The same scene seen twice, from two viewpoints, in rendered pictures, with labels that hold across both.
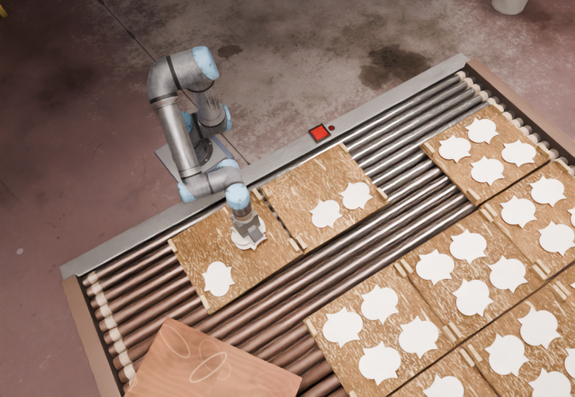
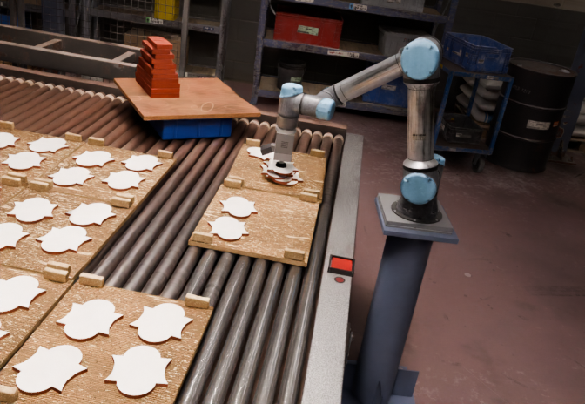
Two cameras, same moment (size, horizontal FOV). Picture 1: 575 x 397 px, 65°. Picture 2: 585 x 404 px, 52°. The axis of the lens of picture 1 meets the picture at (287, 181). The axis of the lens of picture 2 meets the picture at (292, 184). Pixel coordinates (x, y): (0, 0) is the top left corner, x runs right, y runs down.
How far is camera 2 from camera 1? 2.49 m
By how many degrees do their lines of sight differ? 82
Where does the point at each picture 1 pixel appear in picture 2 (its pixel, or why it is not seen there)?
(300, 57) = not seen: outside the picture
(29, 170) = (573, 314)
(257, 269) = (245, 166)
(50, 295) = not seen: hidden behind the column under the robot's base
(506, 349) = not seen: outside the picture
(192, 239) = (312, 162)
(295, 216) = (261, 198)
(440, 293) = (70, 204)
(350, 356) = (120, 157)
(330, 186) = (261, 226)
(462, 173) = (124, 303)
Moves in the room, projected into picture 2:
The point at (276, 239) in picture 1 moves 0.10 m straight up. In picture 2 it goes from (254, 182) to (258, 157)
